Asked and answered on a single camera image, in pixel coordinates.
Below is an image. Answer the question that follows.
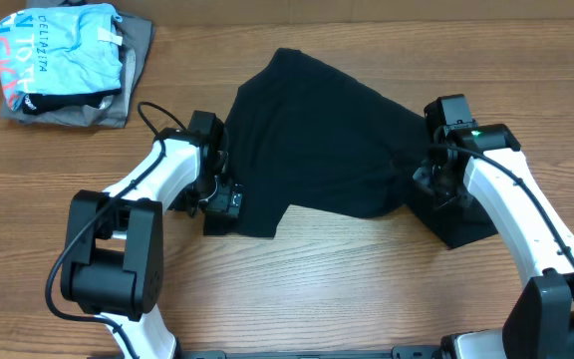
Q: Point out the black t-shirt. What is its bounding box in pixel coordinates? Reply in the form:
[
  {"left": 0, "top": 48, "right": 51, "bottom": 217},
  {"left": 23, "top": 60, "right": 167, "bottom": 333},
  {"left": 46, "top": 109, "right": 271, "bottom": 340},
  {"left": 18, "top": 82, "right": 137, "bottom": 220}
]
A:
[{"left": 203, "top": 48, "right": 497, "bottom": 248}]

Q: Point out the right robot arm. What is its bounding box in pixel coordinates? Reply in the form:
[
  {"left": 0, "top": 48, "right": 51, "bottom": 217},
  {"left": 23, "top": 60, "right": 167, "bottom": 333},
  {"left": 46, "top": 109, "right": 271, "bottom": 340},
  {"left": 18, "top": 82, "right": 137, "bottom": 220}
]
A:
[{"left": 392, "top": 94, "right": 574, "bottom": 359}]

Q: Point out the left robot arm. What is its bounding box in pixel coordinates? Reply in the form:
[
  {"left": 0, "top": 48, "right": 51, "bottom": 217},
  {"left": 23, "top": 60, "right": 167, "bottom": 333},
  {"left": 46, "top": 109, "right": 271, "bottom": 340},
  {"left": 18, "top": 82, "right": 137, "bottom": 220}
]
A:
[{"left": 47, "top": 111, "right": 242, "bottom": 358}]

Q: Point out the grey folded garment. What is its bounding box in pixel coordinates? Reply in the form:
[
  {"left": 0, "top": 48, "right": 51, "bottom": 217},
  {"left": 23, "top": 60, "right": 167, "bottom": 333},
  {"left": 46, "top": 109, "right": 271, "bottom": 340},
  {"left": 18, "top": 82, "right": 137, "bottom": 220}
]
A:
[{"left": 0, "top": 10, "right": 155, "bottom": 128}]

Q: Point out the black folded garment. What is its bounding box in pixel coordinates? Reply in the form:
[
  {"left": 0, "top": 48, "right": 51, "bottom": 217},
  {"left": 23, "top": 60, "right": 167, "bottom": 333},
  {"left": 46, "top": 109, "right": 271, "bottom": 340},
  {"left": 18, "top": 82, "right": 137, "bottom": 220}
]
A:
[{"left": 22, "top": 89, "right": 122, "bottom": 116}]

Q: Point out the light blue folded t-shirt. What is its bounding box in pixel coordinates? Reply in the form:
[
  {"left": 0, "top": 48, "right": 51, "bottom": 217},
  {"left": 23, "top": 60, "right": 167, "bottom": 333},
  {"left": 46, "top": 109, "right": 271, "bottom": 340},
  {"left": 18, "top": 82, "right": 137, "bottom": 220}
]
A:
[{"left": 0, "top": 3, "right": 123, "bottom": 111}]

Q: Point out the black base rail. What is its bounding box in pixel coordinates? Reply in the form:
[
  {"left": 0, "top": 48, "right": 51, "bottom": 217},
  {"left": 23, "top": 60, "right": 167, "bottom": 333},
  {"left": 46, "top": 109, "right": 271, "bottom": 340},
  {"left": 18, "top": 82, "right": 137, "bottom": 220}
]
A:
[{"left": 180, "top": 345, "right": 443, "bottom": 359}]

